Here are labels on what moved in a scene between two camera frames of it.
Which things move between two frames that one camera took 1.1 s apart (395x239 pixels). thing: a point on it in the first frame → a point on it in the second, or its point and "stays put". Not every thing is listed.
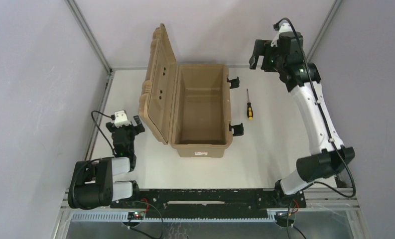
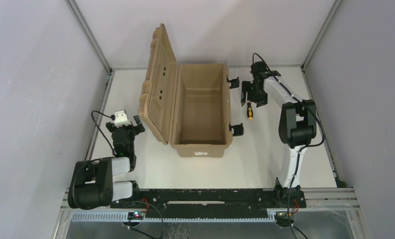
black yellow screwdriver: x=249 y=111 stays put
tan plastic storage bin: x=188 y=106 stays put
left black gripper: x=125 y=129 stays put
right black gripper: x=267 y=56 → x=253 y=91
